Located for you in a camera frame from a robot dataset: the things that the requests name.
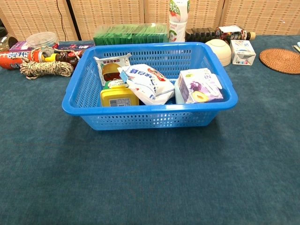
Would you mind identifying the purple taro snack box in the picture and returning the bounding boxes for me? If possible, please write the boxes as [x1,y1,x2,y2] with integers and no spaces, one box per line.
[174,67,224,105]

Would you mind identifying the green plastic box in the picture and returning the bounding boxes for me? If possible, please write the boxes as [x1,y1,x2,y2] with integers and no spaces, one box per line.
[93,22,169,46]

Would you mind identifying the dark blue snack packet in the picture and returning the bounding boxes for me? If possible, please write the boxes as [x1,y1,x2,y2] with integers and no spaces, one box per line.
[57,40,96,51]

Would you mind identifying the small white carton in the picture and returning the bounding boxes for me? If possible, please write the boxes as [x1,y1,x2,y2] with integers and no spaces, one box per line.
[229,39,256,66]

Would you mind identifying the purple and white snack packet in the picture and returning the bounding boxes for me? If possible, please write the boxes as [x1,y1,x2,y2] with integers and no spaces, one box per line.
[9,41,33,52]

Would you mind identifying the blue plastic perforated basket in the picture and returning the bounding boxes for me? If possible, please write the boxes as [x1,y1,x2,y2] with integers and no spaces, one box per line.
[61,42,239,131]

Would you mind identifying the white sugar bag blue print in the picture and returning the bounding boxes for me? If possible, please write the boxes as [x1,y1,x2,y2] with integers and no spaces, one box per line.
[117,63,176,105]

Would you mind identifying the yellow lidded plastic container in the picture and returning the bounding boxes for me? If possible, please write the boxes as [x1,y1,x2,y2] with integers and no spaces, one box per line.
[100,87,140,107]

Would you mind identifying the green rimmed white tub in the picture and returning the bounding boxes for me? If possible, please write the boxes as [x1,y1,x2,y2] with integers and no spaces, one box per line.
[103,79,129,90]

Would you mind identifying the white snack packet bun picture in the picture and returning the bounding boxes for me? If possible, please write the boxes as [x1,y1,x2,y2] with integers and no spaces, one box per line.
[93,53,132,87]

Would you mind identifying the teal tablecloth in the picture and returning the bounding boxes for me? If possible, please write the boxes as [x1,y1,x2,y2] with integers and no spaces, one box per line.
[0,35,300,225]

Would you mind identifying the cream upturned bowl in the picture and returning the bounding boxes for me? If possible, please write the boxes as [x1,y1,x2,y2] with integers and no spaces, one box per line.
[205,38,232,67]

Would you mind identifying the dark sauce bottle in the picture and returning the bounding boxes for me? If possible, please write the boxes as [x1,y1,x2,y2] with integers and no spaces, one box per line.
[185,25,256,43]

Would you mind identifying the white drink bottle peach label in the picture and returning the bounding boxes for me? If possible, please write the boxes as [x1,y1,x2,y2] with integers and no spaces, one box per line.
[168,0,191,43]

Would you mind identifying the woven folding screen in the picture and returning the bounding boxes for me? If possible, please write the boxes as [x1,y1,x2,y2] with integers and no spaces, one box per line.
[0,0,300,42]

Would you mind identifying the clear round plastic container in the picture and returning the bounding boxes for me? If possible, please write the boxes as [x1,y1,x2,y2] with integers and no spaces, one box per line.
[25,31,59,49]

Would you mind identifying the round woven rattan coaster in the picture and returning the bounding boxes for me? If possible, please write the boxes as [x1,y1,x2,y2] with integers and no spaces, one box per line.
[259,48,300,75]

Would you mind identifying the coiled speckled rope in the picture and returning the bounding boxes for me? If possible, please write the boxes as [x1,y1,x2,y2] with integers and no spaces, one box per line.
[19,46,82,80]

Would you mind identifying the black cable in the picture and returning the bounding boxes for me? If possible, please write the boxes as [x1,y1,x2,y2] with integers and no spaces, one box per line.
[56,0,66,42]

